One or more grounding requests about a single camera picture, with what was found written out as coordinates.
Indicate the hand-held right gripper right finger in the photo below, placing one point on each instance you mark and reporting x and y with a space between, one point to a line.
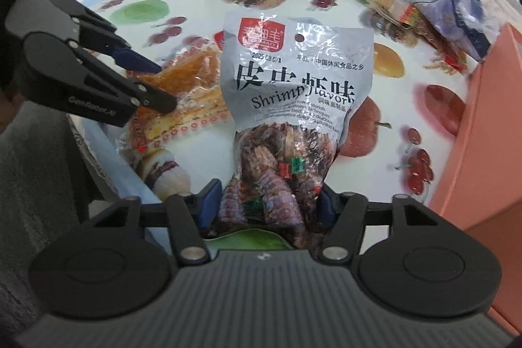
326 206

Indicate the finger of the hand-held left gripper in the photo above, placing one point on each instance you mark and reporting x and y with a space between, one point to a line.
134 60
161 101

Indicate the orange cardboard box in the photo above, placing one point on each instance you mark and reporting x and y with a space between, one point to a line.
489 168

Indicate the fruit printed sheet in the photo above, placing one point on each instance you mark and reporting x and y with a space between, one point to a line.
195 20

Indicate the clear orange snack packet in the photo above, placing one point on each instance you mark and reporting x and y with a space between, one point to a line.
183 83

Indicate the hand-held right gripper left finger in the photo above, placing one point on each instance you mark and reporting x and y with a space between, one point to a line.
210 201

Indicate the silver shrimp snack packet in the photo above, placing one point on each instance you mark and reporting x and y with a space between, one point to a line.
285 87

